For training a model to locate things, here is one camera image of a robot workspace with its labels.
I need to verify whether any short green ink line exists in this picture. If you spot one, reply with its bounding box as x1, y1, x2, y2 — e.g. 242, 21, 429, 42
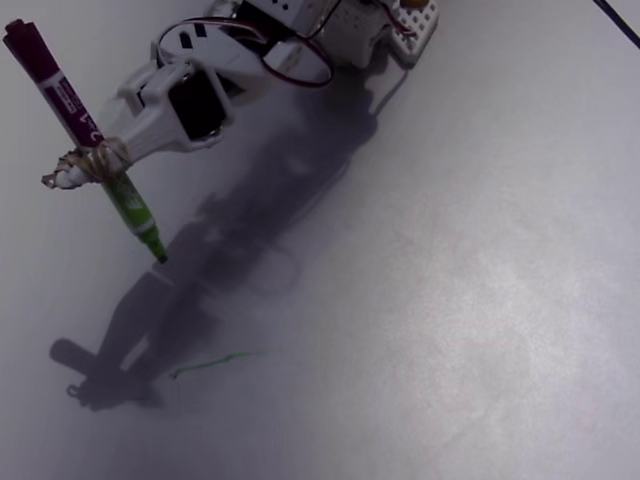
168, 351, 253, 380

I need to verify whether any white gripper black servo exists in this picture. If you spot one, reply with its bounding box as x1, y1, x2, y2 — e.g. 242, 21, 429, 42
55, 56, 237, 192

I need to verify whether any tan rubber band bundle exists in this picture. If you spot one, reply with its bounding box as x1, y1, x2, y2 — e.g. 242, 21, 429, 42
40, 136, 134, 192

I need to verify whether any purple green double-ended marker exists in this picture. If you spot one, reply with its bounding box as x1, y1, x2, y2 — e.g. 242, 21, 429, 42
1, 18, 170, 265

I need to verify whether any black table edge cable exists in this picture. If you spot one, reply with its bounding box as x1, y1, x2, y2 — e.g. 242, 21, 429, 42
592, 0, 640, 52

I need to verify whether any black arm servo cable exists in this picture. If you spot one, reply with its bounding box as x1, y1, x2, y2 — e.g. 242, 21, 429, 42
259, 29, 336, 92

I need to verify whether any red black gripper servo cable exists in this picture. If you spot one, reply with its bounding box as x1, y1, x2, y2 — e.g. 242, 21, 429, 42
148, 16, 269, 69

